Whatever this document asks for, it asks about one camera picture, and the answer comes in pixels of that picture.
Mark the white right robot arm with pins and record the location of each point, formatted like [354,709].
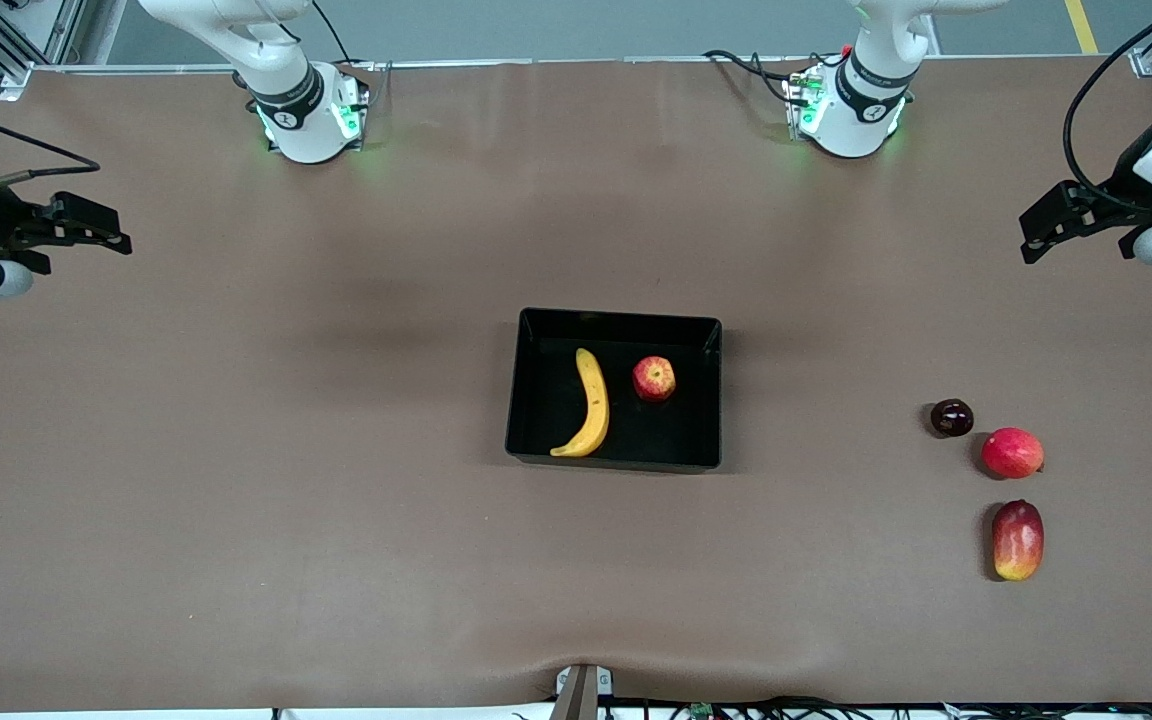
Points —
[296,110]

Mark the yellow banana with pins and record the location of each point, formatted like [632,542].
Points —
[596,400]

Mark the small red yellow apple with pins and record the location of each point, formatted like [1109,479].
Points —
[654,380]

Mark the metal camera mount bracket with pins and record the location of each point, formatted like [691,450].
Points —
[581,695]

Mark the table cover mat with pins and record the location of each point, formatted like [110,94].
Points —
[236,500]

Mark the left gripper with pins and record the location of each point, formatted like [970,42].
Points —
[1123,189]

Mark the black plastic box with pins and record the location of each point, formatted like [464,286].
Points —
[656,430]

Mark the red yellow mango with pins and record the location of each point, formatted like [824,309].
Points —
[1018,540]

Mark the red round apple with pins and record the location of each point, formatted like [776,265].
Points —
[1012,453]

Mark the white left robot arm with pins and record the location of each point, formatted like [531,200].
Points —
[851,110]

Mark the dark purple plum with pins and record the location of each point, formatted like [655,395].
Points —
[952,418]

